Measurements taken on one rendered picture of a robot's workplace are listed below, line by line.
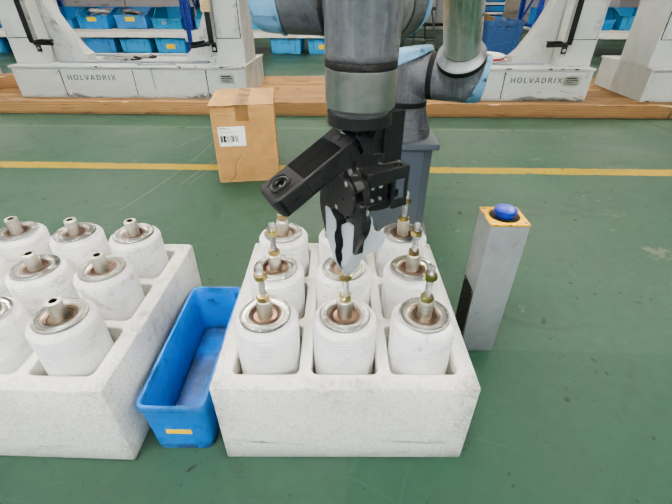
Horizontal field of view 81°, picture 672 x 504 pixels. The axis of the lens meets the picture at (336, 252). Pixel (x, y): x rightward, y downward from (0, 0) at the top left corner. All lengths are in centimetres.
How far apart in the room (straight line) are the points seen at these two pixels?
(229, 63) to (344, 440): 239
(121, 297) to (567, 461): 80
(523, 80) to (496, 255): 210
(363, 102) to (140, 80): 254
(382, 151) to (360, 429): 43
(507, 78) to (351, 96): 237
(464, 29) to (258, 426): 87
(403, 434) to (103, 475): 49
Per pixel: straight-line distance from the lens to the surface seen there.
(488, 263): 78
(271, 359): 60
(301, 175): 43
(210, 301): 92
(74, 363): 72
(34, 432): 83
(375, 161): 47
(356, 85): 42
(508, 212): 76
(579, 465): 84
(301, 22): 55
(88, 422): 76
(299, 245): 76
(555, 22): 298
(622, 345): 110
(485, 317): 87
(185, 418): 72
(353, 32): 41
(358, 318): 59
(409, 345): 59
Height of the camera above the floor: 66
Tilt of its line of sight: 34 degrees down
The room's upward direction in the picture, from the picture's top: straight up
